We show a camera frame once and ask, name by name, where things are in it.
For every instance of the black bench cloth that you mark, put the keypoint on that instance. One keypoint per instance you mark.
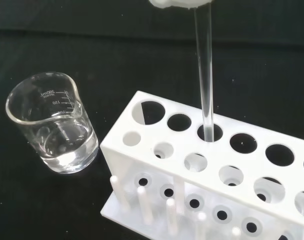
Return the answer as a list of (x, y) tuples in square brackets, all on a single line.
[(117, 50)]

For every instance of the clear glass beaker with water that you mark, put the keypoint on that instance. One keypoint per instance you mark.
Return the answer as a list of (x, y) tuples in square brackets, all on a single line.
[(54, 130)]

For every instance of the white test tube rack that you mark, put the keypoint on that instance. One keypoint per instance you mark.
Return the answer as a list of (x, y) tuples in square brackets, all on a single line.
[(217, 170)]

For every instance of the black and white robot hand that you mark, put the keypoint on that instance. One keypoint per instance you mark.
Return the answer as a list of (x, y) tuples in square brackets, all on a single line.
[(175, 2)]

